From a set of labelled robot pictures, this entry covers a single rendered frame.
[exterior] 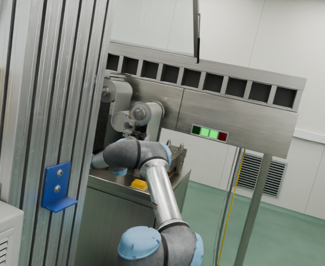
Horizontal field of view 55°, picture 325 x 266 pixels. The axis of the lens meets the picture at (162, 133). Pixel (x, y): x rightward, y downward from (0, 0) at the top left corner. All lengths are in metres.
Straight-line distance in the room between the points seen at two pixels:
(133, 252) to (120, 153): 0.42
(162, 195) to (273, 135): 1.15
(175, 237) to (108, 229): 0.88
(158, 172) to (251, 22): 3.55
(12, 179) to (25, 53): 0.23
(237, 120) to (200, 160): 2.55
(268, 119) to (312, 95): 2.40
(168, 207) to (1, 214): 0.61
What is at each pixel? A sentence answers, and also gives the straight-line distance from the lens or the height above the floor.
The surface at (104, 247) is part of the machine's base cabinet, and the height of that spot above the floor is 0.50.
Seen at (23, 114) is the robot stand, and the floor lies 1.39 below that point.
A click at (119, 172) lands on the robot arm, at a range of 1.62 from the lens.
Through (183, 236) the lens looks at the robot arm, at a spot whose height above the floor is 1.04.
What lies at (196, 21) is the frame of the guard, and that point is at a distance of 1.96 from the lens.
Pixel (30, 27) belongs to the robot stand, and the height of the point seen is 1.54.
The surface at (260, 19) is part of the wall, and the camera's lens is 4.50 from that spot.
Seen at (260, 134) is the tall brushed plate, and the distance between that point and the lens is 2.08.
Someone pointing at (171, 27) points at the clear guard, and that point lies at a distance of 2.06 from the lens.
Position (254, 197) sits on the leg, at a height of 0.79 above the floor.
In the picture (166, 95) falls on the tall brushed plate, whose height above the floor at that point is 1.37.
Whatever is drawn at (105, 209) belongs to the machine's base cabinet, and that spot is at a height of 0.72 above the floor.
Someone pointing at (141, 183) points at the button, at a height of 0.92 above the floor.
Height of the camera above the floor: 1.51
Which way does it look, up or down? 11 degrees down
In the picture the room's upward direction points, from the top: 11 degrees clockwise
